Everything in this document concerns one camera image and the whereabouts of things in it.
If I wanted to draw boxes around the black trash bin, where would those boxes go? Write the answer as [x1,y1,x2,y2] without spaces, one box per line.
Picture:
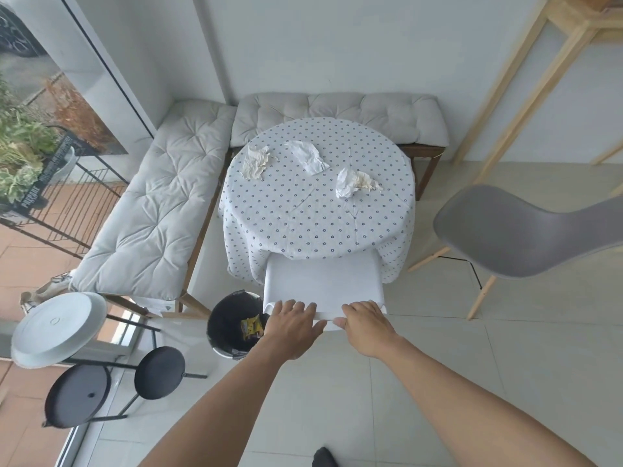
[206,290,272,360]

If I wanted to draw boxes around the person's left hand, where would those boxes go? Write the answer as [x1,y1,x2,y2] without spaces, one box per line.
[262,299,328,361]

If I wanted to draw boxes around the green potted plant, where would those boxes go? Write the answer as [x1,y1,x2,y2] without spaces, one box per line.
[0,73,62,206]

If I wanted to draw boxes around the person's left forearm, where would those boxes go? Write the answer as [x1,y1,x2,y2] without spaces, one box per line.
[139,351,294,467]

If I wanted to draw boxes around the white dotted tablecloth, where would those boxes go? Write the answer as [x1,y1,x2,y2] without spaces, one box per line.
[218,117,418,286]

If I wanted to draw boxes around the white round tray table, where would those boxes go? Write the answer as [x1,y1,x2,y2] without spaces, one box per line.
[11,293,108,369]

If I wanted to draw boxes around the wooden bench frame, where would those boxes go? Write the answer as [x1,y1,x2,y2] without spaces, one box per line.
[104,146,235,320]
[399,144,446,202]

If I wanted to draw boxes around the white plastic chair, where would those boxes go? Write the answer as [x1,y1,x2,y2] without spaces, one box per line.
[262,250,388,332]

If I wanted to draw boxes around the crumpled stained paper napkin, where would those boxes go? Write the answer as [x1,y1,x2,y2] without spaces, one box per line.
[241,145,278,181]
[335,167,385,200]

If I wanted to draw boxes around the large black round stool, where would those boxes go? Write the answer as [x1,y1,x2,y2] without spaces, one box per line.
[42,363,113,430]

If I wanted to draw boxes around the black wire rack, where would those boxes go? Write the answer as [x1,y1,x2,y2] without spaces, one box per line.
[0,125,130,261]

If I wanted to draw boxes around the small black round stool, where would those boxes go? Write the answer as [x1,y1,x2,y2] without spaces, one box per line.
[133,346,187,401]

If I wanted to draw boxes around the grey shell chair wooden legs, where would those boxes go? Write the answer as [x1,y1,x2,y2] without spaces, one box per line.
[407,184,623,321]

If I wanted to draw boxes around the person's right forearm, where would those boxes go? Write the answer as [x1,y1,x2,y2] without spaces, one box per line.
[384,335,600,467]

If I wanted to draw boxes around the long beige tufted bench cushion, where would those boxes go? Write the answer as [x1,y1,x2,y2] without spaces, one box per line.
[68,99,238,302]

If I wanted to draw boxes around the black printed planter crate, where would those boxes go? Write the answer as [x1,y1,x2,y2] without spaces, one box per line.
[0,126,81,217]

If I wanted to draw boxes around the person's right hand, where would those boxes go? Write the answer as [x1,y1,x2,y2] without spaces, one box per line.
[335,300,406,360]

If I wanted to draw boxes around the crumpled white paper napkin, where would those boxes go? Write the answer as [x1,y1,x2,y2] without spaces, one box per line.
[285,140,330,174]

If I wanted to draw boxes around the car wheel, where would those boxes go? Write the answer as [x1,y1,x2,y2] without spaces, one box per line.
[0,5,43,59]

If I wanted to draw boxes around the yellow snack wrapper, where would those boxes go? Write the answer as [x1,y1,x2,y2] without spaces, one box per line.
[240,316,265,341]

